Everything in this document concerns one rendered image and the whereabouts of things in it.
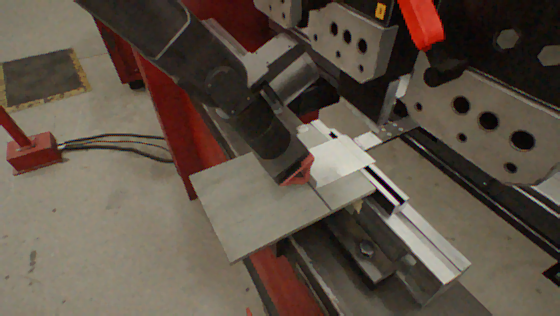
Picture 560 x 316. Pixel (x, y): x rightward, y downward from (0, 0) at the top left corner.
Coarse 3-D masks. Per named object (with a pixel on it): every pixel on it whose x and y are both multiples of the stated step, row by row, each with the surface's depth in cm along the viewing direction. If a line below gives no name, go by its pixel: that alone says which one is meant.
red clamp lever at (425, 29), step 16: (400, 0) 27; (416, 0) 26; (416, 16) 26; (432, 16) 26; (416, 32) 26; (432, 32) 26; (432, 48) 26; (432, 64) 27; (448, 64) 26; (464, 64) 27; (432, 80) 26; (448, 80) 26
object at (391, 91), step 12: (348, 84) 48; (360, 84) 46; (372, 84) 43; (384, 84) 41; (396, 84) 41; (348, 96) 49; (360, 96) 47; (372, 96) 44; (384, 96) 42; (348, 108) 52; (360, 108) 48; (372, 108) 45; (384, 108) 44; (372, 120) 46; (384, 120) 46
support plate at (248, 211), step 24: (312, 144) 58; (216, 168) 53; (240, 168) 53; (216, 192) 50; (240, 192) 50; (264, 192) 50; (288, 192) 50; (312, 192) 50; (336, 192) 50; (360, 192) 50; (216, 216) 46; (240, 216) 46; (264, 216) 46; (288, 216) 46; (312, 216) 46; (240, 240) 44; (264, 240) 44
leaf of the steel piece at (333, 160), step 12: (324, 144) 57; (336, 144) 57; (324, 156) 55; (336, 156) 55; (348, 156) 55; (312, 168) 53; (324, 168) 53; (336, 168) 53; (348, 168) 53; (360, 168) 53; (312, 180) 49; (324, 180) 51
